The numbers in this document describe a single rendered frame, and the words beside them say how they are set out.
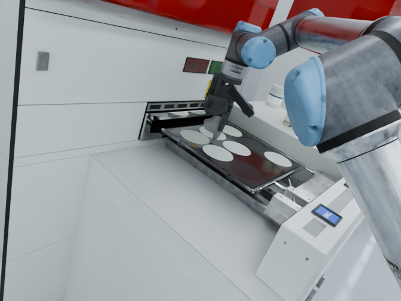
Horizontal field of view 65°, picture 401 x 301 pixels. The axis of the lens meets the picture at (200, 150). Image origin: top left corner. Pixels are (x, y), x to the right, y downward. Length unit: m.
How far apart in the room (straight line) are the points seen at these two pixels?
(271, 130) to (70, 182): 0.72
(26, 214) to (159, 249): 0.37
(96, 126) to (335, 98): 0.63
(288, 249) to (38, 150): 0.61
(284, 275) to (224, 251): 0.14
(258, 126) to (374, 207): 0.82
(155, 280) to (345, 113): 0.60
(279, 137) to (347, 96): 0.78
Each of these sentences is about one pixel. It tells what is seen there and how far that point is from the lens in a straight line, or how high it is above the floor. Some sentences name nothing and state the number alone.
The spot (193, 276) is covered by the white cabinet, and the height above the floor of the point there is 0.76.
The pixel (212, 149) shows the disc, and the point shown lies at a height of 0.90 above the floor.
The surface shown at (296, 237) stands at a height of 0.95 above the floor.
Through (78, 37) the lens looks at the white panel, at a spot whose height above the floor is 1.13.
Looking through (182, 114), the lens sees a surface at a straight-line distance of 1.08.
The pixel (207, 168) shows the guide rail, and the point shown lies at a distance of 0.97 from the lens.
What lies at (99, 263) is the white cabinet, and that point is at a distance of 1.02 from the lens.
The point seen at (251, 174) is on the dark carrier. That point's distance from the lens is 0.91.
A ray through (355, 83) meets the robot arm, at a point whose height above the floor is 1.25.
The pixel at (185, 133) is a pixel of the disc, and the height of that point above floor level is 0.90.
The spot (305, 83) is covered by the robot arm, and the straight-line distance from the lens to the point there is 0.44.
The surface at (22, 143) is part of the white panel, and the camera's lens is 0.81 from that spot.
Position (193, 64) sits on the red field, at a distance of 1.04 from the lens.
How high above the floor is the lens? 1.28
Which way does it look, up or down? 24 degrees down
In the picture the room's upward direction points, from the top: 19 degrees clockwise
